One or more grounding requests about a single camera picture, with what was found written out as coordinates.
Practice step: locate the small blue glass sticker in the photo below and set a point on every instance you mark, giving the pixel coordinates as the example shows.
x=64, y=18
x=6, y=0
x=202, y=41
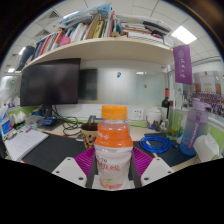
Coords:
x=119, y=74

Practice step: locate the small orange glass sticker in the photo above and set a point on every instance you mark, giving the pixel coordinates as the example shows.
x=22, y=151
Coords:
x=145, y=85

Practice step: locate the purple hanging pennant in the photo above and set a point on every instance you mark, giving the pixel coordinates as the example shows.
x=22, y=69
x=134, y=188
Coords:
x=182, y=65

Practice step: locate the dark wine bottle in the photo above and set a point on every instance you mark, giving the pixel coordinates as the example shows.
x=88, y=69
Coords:
x=165, y=105

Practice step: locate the white wall socket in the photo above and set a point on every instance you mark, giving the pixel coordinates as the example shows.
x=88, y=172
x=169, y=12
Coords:
x=137, y=113

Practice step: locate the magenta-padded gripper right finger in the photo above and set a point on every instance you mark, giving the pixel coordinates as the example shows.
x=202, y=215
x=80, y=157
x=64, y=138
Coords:
x=156, y=171

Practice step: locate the translucent purple water bottle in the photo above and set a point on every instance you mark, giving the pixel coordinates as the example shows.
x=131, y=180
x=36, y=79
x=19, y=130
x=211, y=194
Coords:
x=195, y=130

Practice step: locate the white ceramic jar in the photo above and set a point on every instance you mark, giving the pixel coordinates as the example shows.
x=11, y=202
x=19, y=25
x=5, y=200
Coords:
x=154, y=116

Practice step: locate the clear drinking glass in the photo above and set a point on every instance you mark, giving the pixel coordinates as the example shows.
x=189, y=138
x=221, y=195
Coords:
x=175, y=126

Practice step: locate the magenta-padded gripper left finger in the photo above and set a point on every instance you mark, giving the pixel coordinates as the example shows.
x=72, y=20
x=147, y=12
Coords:
x=68, y=171

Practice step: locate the black computer monitor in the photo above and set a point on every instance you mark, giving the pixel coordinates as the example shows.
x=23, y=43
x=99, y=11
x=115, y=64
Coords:
x=50, y=83

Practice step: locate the ceiling light panels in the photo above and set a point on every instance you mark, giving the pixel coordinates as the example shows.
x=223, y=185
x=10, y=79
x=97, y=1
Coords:
x=183, y=34

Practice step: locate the grey metal laptop stand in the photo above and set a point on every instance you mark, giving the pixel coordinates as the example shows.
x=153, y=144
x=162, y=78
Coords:
x=90, y=118

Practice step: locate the white plastic bag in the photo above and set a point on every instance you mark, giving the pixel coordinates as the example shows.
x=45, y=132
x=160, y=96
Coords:
x=206, y=148

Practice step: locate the orange-capped drink bottle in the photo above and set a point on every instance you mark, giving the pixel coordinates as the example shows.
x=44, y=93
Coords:
x=113, y=150

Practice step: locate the group photo poster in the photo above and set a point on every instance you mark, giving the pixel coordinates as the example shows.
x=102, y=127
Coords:
x=210, y=100

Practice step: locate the blue tissue box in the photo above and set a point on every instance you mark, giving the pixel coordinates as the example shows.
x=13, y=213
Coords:
x=6, y=125

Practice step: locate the black desk mat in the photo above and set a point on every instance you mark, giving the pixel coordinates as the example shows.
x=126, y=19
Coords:
x=56, y=150

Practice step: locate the small blue desk device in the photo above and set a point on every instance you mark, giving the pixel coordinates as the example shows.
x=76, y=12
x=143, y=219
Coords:
x=49, y=121

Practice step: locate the wooden shelf with books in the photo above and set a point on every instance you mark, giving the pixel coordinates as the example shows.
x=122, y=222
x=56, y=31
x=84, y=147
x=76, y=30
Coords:
x=106, y=50

